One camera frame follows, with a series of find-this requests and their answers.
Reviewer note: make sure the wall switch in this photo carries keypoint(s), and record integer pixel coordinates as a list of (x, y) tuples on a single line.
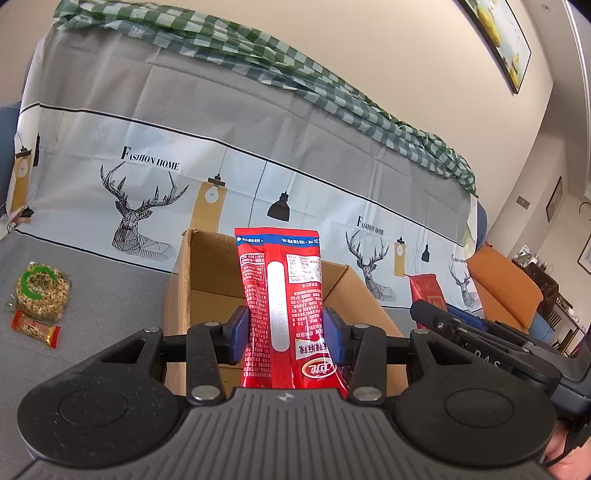
[(522, 202)]

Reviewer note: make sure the red snack packet white stripe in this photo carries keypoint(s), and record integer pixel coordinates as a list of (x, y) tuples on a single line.
[(277, 277)]

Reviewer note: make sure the small dark picture frame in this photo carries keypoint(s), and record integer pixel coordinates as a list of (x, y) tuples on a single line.
[(554, 199)]

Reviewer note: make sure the orange cushion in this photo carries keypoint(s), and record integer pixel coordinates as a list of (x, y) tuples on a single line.
[(501, 281)]

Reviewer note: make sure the framed wall picture yellow flowers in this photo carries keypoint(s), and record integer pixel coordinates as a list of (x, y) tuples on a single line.
[(501, 37)]

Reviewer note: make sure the dark wooden furniture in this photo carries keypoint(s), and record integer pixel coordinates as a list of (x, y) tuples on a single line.
[(549, 286)]

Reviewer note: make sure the deer printed sofa cover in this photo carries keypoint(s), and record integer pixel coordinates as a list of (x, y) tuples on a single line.
[(231, 152)]

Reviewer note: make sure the dark red snack packet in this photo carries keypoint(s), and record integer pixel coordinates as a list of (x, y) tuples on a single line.
[(427, 288)]

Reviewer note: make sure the person's right forearm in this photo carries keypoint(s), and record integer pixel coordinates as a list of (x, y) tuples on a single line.
[(567, 454)]

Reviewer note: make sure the green checked cloth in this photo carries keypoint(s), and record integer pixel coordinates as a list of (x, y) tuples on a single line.
[(286, 60)]

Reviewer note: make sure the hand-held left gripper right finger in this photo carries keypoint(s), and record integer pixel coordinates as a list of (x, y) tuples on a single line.
[(334, 340)]

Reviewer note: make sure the light picture frame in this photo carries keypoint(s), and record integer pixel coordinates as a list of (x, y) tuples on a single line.
[(585, 251)]

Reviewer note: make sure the cardboard box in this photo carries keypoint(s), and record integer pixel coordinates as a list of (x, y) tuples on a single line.
[(207, 270)]

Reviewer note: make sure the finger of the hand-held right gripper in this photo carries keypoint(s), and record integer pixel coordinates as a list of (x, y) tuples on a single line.
[(436, 316), (466, 317)]

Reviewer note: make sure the small red snack bar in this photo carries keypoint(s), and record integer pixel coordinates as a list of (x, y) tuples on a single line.
[(36, 328)]

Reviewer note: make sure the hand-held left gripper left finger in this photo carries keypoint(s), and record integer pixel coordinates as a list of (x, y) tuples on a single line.
[(238, 336)]

